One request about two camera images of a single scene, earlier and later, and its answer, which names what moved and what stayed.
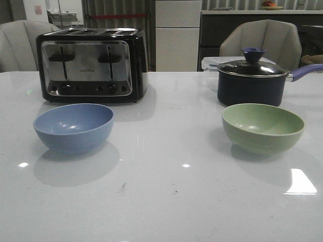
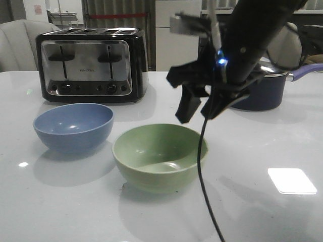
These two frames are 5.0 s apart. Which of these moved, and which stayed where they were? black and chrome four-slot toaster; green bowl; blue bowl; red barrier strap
Moved: green bowl
Stayed: black and chrome four-slot toaster; red barrier strap; blue bowl
